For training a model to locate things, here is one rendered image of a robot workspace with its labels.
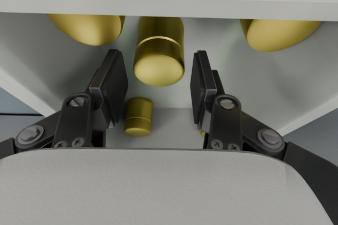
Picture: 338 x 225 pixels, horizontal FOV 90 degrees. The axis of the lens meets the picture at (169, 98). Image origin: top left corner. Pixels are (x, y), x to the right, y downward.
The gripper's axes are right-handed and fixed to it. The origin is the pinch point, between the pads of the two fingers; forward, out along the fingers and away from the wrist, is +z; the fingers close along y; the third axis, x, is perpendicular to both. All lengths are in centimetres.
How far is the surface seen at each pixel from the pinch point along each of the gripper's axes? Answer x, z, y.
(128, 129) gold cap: -10.5, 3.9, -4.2
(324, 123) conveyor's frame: -10.6, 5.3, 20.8
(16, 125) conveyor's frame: -18.4, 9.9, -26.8
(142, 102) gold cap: -9.1, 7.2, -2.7
